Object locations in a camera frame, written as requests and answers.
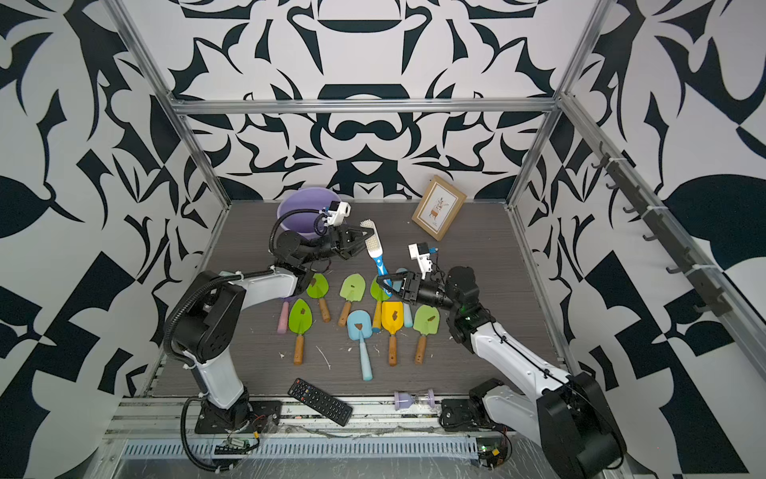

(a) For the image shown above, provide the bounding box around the white blue cleaning brush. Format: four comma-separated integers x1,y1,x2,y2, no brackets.
360,220,389,277

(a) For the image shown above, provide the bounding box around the purple trowel pink handle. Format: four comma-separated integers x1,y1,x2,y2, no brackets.
276,299,290,335

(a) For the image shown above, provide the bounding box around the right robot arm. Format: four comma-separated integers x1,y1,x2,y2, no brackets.
377,267,626,478

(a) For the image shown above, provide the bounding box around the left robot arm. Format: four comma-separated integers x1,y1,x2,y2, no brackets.
163,225,373,432

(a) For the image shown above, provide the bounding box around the yellow scoop trowel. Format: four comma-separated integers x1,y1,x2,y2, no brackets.
381,301,404,366

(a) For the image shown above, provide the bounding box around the light blue pointed trowel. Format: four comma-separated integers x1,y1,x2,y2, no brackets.
393,267,413,329

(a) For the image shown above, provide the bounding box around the light green small trowel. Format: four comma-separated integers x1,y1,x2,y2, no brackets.
413,305,440,364

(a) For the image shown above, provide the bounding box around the light green square trowel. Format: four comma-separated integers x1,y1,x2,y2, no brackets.
338,273,366,327

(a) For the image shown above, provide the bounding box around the purple plastic bucket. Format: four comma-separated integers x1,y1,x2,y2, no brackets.
276,187,340,240

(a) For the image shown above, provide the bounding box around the light blue scoop trowel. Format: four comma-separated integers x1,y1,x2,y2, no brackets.
347,311,373,381

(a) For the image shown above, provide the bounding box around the green pointed trowel back row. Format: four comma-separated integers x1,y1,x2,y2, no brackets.
307,273,331,323

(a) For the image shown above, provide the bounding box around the green pointed trowel row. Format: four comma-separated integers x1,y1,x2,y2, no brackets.
288,299,313,365
307,273,331,323

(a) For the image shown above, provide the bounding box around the green pointed trowel front row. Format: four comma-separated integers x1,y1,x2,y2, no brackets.
288,299,313,365

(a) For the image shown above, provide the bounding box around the purple sand timer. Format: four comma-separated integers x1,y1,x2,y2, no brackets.
393,389,436,410

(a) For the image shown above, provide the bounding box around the black remote control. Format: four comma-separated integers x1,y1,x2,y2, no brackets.
287,378,353,427

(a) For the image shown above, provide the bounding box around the green trowel yellow handle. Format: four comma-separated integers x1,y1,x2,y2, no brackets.
370,277,390,333

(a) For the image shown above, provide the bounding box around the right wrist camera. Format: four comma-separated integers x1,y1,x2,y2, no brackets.
408,243,435,279

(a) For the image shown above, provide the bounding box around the wooden picture frame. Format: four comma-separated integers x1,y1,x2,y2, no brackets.
412,176,467,241

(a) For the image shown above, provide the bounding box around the wall hook rail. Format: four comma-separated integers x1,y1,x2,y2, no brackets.
591,140,734,319

